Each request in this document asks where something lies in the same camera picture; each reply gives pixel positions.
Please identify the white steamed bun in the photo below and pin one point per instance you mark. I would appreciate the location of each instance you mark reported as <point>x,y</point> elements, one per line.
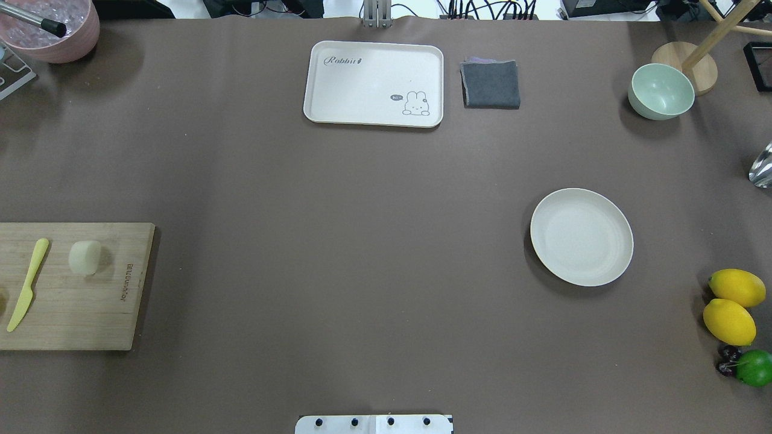
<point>84,257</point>

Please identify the cream rabbit tray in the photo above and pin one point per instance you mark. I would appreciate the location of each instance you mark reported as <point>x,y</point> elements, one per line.
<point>375,83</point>

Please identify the grey folded cloth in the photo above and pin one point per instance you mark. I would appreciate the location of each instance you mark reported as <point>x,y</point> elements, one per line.
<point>490,84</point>

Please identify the cream round plate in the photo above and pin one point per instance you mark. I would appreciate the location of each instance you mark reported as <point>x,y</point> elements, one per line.
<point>581,237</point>

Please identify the mint green bowl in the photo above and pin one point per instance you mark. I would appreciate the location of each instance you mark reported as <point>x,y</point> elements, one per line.
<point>660,92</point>

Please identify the wooden cutting board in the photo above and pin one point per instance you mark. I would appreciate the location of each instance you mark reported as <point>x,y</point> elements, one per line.
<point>70,311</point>

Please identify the wooden cup stand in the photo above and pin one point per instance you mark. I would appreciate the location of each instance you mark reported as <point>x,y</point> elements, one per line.
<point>695,62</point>

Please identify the yellow lemon outer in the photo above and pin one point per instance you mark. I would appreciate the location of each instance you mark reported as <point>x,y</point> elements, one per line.
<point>729,322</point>

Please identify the yellow lemon near plate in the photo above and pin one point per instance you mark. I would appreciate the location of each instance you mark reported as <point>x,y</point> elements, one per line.
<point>738,285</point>

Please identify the pink ice bucket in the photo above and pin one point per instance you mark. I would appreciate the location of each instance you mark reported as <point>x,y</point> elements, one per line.
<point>82,30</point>

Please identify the dark cherries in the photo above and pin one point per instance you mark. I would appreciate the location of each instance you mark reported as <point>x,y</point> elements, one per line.
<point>729,357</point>

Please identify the yellow plastic knife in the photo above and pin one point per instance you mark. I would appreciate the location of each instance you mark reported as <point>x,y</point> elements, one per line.
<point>26,294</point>

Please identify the clear glass cup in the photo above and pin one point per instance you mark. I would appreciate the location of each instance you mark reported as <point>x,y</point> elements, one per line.
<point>760,171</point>

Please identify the metal tongs black tip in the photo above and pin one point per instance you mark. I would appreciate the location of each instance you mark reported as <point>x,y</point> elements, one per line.
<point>55,28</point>

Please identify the green lime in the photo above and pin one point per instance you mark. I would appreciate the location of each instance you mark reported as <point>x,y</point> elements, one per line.
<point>754,368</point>

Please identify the grey metal rack corner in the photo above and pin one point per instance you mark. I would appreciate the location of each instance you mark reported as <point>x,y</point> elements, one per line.
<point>15,72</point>

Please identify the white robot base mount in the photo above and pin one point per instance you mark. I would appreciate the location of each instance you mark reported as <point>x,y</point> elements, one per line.
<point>376,423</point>

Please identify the black frame object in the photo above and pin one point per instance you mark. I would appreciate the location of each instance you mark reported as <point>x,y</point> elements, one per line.
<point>758,57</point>

